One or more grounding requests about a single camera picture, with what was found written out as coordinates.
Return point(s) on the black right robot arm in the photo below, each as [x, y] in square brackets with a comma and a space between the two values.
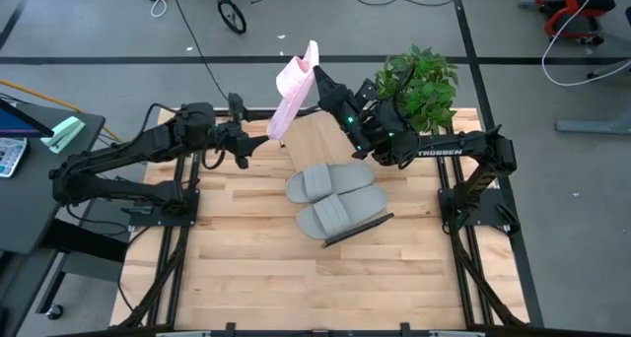
[453, 147]

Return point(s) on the dark grey desk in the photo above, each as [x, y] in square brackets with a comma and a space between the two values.
[29, 204]

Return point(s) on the wooden shelf with black frame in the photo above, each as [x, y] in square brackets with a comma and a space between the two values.
[315, 145]

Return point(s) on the green plant in black pot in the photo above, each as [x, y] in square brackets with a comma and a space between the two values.
[434, 90]

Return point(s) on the mint green stapler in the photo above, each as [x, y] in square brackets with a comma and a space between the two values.
[64, 132]

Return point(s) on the grey table leg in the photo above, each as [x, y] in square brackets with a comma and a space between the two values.
[616, 68]

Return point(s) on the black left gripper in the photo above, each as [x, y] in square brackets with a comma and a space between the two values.
[240, 140]

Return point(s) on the grey table foot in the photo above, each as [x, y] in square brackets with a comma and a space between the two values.
[591, 126]

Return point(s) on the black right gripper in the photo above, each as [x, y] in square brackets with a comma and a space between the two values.
[352, 130]

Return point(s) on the black aluminium table frame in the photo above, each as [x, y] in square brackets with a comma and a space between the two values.
[276, 333]

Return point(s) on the pink slide sandal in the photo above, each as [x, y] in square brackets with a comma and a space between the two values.
[293, 95]

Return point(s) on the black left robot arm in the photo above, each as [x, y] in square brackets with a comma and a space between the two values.
[123, 155]

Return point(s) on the grey slide sandal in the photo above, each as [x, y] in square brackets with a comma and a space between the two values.
[325, 179]
[340, 211]

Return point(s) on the monitor with blue screen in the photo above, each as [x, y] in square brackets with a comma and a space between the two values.
[15, 122]

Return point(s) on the white calculator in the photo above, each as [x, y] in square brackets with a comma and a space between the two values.
[10, 155]

